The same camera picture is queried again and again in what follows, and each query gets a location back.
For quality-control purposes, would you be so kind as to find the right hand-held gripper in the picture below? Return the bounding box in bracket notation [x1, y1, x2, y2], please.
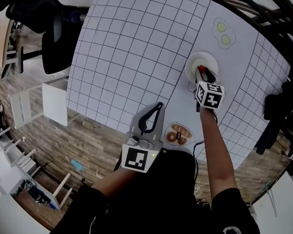
[188, 66, 226, 112]

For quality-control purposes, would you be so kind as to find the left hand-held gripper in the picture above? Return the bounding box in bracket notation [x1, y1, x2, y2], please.
[121, 102, 166, 174]

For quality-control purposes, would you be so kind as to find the white round plate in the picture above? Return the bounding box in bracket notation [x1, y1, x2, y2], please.
[185, 52, 219, 83]

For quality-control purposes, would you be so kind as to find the person's right forearm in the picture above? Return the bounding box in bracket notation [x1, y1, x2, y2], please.
[199, 105, 238, 201]

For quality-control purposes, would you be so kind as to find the person's left forearm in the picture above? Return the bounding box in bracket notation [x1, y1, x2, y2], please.
[90, 166, 138, 200]

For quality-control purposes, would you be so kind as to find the bread picture mat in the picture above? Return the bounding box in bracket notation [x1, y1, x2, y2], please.
[164, 122, 194, 146]

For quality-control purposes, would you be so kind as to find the narrow white grid mat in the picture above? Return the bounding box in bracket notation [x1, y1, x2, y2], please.
[219, 32, 292, 170]

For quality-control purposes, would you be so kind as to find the large white grid mat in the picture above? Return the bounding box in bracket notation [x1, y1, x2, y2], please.
[65, 0, 211, 137]

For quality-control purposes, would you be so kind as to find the person's black clothing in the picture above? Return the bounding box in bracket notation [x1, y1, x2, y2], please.
[50, 147, 261, 234]

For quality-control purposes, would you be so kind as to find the black bag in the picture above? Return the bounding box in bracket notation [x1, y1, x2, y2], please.
[254, 80, 293, 156]

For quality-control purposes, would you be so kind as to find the blue object on floor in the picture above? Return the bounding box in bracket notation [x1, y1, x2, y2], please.
[71, 158, 84, 171]

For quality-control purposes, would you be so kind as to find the white cabinet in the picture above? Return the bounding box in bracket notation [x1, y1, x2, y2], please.
[9, 78, 69, 130]

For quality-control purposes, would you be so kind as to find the black office chair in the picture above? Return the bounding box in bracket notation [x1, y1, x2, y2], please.
[0, 0, 89, 79]

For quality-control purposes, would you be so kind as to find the white wooden stool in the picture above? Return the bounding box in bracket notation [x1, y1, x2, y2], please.
[0, 127, 38, 168]

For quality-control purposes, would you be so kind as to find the wooden desk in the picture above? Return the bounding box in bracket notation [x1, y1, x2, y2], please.
[0, 7, 15, 68]

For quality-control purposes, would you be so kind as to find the black cable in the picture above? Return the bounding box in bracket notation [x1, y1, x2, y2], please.
[192, 139, 206, 187]

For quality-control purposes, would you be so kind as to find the white cord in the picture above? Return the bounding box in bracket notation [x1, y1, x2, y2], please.
[193, 181, 211, 200]

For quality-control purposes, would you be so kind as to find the black metal frame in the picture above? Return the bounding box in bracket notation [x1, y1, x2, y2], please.
[185, 0, 293, 58]

